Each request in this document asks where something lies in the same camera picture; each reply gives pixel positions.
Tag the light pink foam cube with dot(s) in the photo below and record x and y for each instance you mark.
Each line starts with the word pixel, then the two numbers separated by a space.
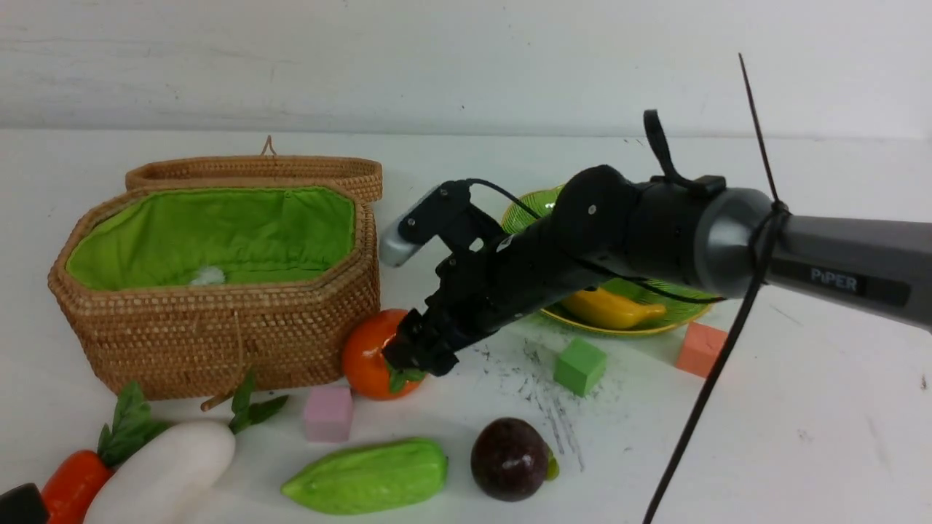
pixel 328 414

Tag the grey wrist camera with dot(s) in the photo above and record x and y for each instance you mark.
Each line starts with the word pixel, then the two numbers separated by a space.
pixel 444 212

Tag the woven basket lid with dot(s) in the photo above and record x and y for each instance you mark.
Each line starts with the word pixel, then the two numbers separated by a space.
pixel 360 177

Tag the orange carrot with leaves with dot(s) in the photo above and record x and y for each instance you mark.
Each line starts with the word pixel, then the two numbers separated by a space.
pixel 72 487

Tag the green bitter gourd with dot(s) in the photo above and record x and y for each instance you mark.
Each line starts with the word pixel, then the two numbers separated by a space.
pixel 371 478

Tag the white radish with leaves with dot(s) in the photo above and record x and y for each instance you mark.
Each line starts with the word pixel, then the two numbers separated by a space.
pixel 173 470

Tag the yellow banana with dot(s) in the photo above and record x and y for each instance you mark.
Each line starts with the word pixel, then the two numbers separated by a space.
pixel 602 309

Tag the woven wicker basket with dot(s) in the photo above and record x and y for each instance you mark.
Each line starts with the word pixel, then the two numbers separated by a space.
pixel 185 290

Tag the dark purple mangosteen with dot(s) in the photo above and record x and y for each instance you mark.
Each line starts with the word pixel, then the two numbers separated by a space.
pixel 510 461

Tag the black object at corner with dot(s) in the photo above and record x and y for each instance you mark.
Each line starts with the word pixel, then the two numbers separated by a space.
pixel 23 504

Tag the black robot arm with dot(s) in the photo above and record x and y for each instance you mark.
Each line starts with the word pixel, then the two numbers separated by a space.
pixel 604 227

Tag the salmon pink foam cube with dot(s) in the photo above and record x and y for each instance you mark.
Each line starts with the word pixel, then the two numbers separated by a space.
pixel 700 349

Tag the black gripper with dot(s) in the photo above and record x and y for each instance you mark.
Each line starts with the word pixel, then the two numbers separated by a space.
pixel 478 294

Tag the green foam cube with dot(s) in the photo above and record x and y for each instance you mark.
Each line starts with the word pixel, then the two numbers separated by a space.
pixel 579 367

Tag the orange persimmon with leaves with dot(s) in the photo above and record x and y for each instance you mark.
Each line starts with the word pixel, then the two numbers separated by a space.
pixel 366 368

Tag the green glass leaf plate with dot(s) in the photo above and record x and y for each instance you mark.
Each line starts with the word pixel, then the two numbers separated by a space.
pixel 683 305

